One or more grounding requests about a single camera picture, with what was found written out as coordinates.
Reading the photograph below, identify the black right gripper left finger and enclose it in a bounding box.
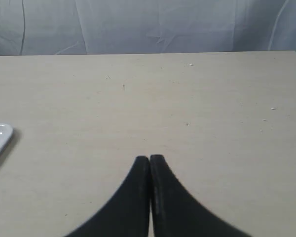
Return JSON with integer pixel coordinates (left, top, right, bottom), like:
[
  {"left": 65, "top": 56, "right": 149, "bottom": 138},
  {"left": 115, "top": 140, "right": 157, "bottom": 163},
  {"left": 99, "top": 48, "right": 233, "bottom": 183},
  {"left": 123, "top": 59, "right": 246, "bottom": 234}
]
[{"left": 67, "top": 156, "right": 151, "bottom": 237}]

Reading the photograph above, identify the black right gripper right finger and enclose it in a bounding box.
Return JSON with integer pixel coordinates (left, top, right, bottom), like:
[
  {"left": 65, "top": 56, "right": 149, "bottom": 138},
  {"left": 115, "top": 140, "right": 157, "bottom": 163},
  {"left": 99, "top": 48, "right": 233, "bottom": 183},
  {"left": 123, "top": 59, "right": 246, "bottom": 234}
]
[{"left": 150, "top": 155, "right": 249, "bottom": 237}]

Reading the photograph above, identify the white backdrop cloth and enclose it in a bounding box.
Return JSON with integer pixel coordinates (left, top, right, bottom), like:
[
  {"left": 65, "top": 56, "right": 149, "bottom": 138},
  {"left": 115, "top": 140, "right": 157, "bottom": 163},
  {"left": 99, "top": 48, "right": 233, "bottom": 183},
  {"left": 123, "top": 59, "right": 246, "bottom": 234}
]
[{"left": 0, "top": 0, "right": 296, "bottom": 56}]

